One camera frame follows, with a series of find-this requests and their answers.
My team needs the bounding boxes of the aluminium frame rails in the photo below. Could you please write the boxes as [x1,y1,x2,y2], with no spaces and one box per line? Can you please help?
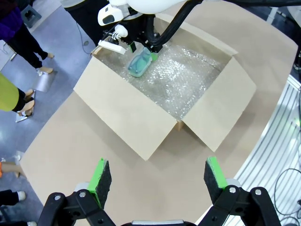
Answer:
[235,74,301,226]

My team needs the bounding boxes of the person with white sneakers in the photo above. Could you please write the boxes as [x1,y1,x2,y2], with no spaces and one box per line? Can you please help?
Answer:
[0,189,38,226]

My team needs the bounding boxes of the person in maroon shawl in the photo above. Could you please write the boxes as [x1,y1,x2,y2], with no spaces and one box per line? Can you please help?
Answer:
[0,0,55,74]

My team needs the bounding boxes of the person in orange skirt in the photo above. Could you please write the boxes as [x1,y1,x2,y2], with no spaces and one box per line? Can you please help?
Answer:
[0,161,27,180]

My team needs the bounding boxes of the bubble wrap sheet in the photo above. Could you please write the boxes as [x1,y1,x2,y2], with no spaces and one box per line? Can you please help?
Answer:
[98,44,232,121]

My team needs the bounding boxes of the black floor cables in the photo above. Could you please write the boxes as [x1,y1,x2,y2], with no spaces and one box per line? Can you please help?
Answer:
[273,167,301,226]

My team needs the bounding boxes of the thin grey floor cable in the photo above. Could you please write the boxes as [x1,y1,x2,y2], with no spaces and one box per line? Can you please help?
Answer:
[74,21,93,57]

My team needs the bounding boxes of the person in yellow skirt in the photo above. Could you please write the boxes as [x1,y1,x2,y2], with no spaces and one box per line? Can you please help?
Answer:
[0,72,36,118]

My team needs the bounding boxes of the open cardboard shipping box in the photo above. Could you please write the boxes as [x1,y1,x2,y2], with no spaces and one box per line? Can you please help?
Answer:
[73,13,257,162]

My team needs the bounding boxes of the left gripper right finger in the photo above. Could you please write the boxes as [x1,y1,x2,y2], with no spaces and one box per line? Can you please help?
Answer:
[195,156,283,226]

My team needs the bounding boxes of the teal glasses case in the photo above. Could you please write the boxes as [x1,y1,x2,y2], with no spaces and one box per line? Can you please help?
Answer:
[127,47,152,78]

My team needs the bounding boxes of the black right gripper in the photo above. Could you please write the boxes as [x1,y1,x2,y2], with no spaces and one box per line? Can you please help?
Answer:
[122,14,163,62]

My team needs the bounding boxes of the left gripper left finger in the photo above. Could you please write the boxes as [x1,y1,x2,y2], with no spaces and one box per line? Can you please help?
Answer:
[37,157,118,226]

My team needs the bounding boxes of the blue-grey plastic stool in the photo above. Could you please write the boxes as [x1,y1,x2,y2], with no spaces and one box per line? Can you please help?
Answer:
[20,4,42,27]

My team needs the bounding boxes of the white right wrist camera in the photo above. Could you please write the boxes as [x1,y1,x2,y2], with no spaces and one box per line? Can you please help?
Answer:
[98,24,129,55]

